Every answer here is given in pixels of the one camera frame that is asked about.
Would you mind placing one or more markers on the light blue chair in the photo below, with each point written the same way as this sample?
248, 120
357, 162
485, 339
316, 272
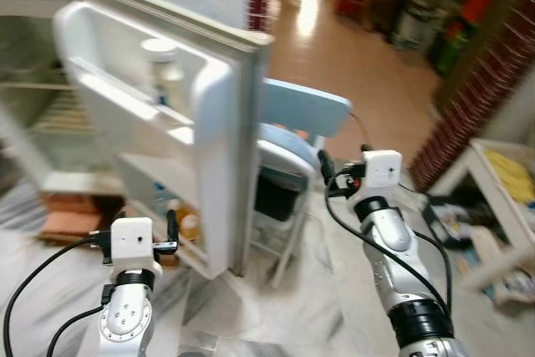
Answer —
301, 106

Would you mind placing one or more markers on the yellow packet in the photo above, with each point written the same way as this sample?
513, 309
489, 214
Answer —
510, 175

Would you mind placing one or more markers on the white fridge body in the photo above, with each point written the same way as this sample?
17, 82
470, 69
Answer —
33, 56

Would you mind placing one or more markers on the jar with white lid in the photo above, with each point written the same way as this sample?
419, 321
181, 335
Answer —
163, 52

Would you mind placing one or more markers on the brown box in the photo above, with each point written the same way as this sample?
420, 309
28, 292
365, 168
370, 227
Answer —
71, 219

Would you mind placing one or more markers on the black bin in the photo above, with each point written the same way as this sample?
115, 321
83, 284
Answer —
274, 198

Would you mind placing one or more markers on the white low rack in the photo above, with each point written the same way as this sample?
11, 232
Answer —
493, 206

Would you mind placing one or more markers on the orange bottle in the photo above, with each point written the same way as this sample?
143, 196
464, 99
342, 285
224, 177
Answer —
188, 225

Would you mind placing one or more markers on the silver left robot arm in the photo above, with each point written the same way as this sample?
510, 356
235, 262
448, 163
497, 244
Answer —
125, 319

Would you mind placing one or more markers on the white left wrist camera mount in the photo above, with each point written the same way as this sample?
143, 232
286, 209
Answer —
132, 240

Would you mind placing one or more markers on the black flat device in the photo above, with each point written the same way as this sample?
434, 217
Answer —
439, 223

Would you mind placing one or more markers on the white fridge door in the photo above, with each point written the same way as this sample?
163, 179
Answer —
226, 165

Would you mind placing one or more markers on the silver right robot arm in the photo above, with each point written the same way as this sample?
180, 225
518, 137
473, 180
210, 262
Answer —
389, 236

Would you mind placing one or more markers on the dark cluttered shelf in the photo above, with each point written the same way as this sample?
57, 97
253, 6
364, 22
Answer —
443, 14

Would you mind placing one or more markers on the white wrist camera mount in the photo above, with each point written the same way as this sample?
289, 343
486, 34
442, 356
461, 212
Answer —
132, 240
383, 169

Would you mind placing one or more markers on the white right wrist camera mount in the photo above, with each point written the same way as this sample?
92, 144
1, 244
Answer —
383, 169

